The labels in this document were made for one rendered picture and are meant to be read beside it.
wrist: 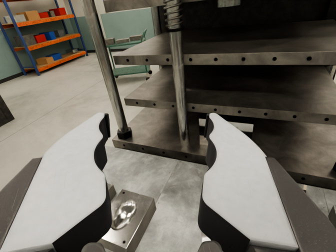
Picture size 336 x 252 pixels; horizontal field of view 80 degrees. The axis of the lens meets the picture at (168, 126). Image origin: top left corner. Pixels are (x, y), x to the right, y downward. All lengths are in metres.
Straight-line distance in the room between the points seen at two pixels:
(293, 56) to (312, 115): 0.27
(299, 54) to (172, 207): 0.77
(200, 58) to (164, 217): 0.69
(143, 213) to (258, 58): 0.75
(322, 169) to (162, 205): 0.73
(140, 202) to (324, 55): 0.87
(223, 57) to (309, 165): 0.64
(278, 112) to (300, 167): 0.28
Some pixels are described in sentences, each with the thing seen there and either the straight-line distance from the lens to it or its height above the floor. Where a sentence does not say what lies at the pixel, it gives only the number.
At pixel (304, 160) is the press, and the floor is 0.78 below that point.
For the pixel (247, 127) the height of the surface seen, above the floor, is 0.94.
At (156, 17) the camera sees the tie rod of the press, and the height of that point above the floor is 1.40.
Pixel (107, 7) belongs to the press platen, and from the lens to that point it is 1.18.
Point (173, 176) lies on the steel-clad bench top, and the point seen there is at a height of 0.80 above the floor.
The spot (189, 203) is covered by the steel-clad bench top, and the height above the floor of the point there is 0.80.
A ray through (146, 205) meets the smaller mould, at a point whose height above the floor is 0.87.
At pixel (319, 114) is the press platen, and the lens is 1.05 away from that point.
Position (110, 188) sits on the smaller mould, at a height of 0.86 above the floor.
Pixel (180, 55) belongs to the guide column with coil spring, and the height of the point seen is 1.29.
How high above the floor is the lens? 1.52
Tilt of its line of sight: 32 degrees down
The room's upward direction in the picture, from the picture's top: 8 degrees counter-clockwise
